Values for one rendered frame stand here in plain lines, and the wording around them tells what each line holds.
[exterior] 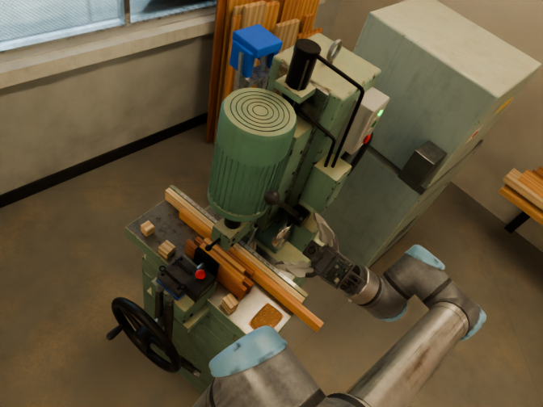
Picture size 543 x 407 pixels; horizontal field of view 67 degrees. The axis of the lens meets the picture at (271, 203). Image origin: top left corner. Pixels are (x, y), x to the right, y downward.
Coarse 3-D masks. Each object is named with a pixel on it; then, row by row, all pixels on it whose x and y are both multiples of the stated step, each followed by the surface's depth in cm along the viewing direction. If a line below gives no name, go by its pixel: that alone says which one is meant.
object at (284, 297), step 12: (180, 216) 141; (192, 216) 138; (192, 228) 140; (204, 228) 136; (252, 264) 132; (264, 276) 130; (264, 288) 132; (276, 288) 128; (288, 300) 127; (300, 312) 126; (312, 324) 125
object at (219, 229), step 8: (216, 224) 122; (224, 224) 123; (248, 224) 126; (216, 232) 123; (224, 232) 121; (232, 232) 122; (240, 232) 124; (224, 240) 122; (232, 240) 123; (224, 248) 125
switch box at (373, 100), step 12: (372, 96) 109; (384, 96) 110; (360, 108) 107; (372, 108) 106; (384, 108) 112; (348, 120) 111; (360, 120) 109; (372, 120) 109; (348, 132) 113; (360, 132) 111; (336, 144) 118; (348, 144) 115; (360, 144) 117
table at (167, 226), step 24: (144, 216) 139; (168, 216) 141; (144, 240) 133; (168, 240) 135; (192, 240) 137; (168, 264) 130; (216, 288) 128; (216, 312) 126; (240, 312) 125; (288, 312) 129; (240, 336) 125
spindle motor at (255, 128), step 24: (240, 96) 93; (264, 96) 94; (240, 120) 87; (264, 120) 89; (288, 120) 91; (216, 144) 98; (240, 144) 88; (264, 144) 87; (288, 144) 93; (216, 168) 100; (240, 168) 94; (264, 168) 94; (216, 192) 105; (240, 192) 100; (264, 192) 103; (240, 216) 107
